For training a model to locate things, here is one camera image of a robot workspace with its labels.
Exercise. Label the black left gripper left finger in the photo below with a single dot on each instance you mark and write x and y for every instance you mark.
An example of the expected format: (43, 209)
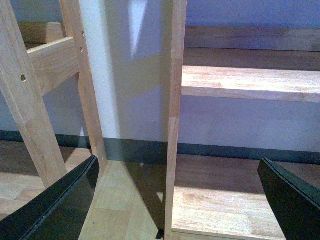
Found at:
(58, 213)

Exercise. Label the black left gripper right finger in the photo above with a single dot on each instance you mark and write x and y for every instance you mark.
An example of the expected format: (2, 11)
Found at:
(294, 202)

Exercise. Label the wooden shelf unit right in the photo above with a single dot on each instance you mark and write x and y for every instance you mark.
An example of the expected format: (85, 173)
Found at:
(244, 85)

